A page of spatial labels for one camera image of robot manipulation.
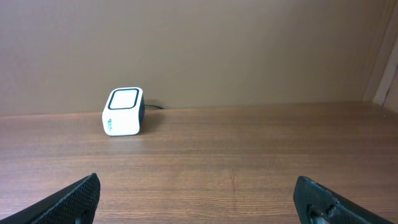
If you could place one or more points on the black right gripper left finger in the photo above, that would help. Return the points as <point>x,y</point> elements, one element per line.
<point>76,203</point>

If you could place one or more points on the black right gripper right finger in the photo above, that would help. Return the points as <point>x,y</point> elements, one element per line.
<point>317,204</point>

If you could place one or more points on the white barcode scanner box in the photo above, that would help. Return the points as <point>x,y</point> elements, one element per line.
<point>124,112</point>

